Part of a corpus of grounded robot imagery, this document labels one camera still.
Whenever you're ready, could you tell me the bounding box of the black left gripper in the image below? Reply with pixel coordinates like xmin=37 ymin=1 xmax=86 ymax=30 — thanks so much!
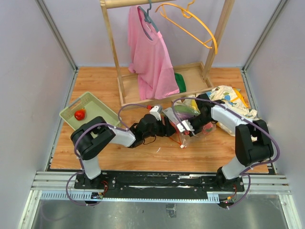
xmin=144 ymin=116 xmax=177 ymax=139

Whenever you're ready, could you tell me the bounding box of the clear zip top bag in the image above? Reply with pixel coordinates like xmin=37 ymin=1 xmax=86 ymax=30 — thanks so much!
xmin=162 ymin=99 xmax=216 ymax=148

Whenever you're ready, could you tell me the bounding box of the red plush fruit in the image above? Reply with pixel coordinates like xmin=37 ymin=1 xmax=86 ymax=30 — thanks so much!
xmin=74 ymin=108 xmax=86 ymax=121

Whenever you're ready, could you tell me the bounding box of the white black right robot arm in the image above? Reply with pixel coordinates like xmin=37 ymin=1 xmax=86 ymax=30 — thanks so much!
xmin=187 ymin=94 xmax=274 ymax=191

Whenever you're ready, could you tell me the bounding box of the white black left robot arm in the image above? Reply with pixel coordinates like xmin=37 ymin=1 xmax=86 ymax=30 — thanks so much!
xmin=70 ymin=114 xmax=176 ymax=189

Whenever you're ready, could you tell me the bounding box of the green plush vegetable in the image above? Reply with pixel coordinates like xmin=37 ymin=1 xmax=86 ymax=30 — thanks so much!
xmin=174 ymin=104 xmax=200 ymax=115

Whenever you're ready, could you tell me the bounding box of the purple plush eggplant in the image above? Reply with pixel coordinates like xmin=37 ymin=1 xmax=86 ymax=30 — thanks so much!
xmin=177 ymin=112 xmax=197 ymax=120

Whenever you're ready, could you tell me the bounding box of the cartoon print children's garment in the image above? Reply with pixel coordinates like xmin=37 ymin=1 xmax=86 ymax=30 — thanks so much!
xmin=185 ymin=85 xmax=259 ymax=137

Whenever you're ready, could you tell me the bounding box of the wooden clothes rack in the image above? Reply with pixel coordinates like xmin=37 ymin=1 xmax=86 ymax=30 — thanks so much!
xmin=100 ymin=0 xmax=234 ymax=106

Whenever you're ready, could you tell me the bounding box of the green cloth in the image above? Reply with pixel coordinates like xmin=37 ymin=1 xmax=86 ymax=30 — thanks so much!
xmin=174 ymin=73 xmax=187 ymax=93

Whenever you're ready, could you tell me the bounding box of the pink t-shirt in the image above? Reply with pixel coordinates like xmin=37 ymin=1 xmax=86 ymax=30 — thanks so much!
xmin=128 ymin=6 xmax=180 ymax=100

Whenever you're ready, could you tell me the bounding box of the light green plastic basket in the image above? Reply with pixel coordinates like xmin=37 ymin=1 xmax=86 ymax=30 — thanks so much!
xmin=59 ymin=92 xmax=120 ymax=130

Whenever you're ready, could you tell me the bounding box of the yellow clothes hanger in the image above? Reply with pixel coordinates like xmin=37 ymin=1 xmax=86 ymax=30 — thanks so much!
xmin=155 ymin=0 xmax=218 ymax=54

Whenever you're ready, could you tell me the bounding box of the grey clothes hanger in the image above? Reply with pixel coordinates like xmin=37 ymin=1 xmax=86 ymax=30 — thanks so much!
xmin=137 ymin=0 xmax=159 ymax=41

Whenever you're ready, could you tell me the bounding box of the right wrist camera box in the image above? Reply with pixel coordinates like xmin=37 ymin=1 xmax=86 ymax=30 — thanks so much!
xmin=176 ymin=120 xmax=194 ymax=135

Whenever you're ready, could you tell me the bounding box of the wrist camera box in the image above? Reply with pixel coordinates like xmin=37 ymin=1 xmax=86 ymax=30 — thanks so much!
xmin=176 ymin=120 xmax=194 ymax=135
xmin=147 ymin=105 xmax=163 ymax=121

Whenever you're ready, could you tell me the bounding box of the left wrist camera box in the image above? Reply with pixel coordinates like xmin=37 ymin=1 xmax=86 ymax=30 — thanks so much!
xmin=147 ymin=105 xmax=163 ymax=121

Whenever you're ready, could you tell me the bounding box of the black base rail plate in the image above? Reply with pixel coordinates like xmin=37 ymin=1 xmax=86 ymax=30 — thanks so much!
xmin=74 ymin=172 xmax=245 ymax=192

